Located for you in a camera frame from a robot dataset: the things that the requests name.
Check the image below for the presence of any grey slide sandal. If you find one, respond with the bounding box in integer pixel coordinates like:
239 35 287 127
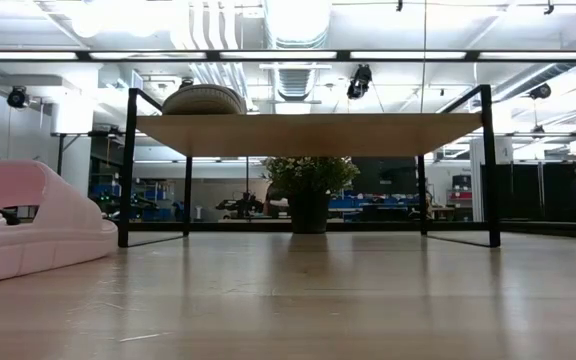
161 83 248 117

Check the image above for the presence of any pink slide sandal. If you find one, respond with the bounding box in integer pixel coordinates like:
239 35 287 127
0 158 119 287

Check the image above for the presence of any wooden shelf with black legs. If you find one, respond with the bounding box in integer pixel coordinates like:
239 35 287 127
116 83 502 250

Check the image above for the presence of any person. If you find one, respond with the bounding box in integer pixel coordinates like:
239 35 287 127
262 180 292 217

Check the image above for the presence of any small potted green plant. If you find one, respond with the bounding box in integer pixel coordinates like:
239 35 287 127
262 155 362 235

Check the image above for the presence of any black monitor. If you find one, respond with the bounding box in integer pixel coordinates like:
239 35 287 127
350 156 419 197

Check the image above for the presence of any black partition screen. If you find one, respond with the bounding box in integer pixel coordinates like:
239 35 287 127
480 160 576 224

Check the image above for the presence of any black metal rig frame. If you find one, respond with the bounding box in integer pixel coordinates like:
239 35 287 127
0 48 576 240

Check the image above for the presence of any black ceiling-mounted camera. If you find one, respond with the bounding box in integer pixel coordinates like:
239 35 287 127
527 82 553 101
6 85 30 110
345 63 374 101

